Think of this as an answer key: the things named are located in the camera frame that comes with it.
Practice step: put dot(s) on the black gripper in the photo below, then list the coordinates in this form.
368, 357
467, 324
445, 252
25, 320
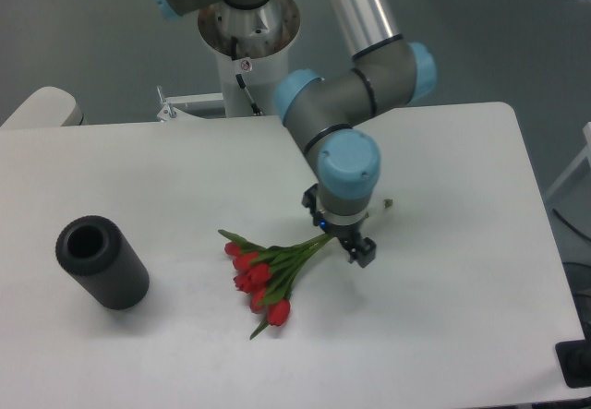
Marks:
342, 219

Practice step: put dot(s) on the red tulip bouquet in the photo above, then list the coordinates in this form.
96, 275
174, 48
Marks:
268, 275

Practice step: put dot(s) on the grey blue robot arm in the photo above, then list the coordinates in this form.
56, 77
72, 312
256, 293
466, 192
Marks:
323, 115

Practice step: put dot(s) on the black ribbed cylinder vase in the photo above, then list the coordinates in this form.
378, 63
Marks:
95, 253

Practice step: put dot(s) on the black device at table edge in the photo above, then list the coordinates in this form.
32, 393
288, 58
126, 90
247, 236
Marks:
574, 359

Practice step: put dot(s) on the white rounded side table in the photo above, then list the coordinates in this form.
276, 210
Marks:
46, 107

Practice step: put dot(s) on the white metal base frame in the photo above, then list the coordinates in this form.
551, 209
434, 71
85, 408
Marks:
194, 104

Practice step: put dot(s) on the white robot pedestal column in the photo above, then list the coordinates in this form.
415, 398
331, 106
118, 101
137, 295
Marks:
251, 47

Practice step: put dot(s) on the white frame at right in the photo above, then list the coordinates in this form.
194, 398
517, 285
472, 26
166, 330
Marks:
572, 174

